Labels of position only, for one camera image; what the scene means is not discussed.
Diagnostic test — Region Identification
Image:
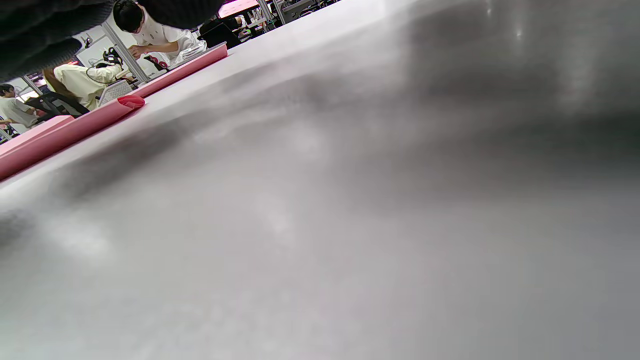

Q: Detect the grey mesh panel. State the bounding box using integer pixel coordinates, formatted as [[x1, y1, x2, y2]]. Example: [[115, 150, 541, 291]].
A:
[[97, 79, 135, 107]]

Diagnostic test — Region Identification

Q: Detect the grey metal pole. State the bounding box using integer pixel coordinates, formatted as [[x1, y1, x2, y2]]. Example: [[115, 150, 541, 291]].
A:
[[101, 22, 150, 83]]

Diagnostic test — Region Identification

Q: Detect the person's right hand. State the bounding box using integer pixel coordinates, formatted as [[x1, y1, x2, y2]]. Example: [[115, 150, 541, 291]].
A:
[[0, 0, 226, 83]]

